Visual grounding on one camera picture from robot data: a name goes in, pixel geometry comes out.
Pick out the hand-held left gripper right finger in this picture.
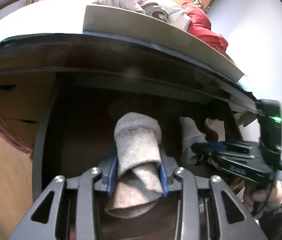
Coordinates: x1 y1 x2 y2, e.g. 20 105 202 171
158 150 268 240

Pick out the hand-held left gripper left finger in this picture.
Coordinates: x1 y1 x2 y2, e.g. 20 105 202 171
8 155 119 240

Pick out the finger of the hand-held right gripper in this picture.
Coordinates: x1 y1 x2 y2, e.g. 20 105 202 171
212 156 274 182
191 140 257 157

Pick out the dark red underwear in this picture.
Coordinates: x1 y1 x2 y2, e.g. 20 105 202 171
204 117 225 143

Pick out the white sock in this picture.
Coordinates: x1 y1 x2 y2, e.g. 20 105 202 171
179 116 208 165

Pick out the beige knitted sock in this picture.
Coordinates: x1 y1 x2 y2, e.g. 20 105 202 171
104 112 164 218

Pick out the dark desk drawer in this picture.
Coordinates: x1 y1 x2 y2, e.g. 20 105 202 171
32 80 247 240

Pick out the bright red underwear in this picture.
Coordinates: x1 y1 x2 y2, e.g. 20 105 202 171
181 2 229 54

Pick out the white underwear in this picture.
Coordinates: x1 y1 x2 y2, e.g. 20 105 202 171
161 5 191 32

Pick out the shallow white tray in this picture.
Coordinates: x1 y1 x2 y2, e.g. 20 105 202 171
82 0 245 83

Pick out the person's right hand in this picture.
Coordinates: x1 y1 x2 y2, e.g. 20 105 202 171
242 179 282 213

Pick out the pink cloth strip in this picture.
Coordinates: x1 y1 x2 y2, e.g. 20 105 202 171
0 97 34 155

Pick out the blue plaid tablecloth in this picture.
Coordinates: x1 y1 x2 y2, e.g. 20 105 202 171
0 0 259 100

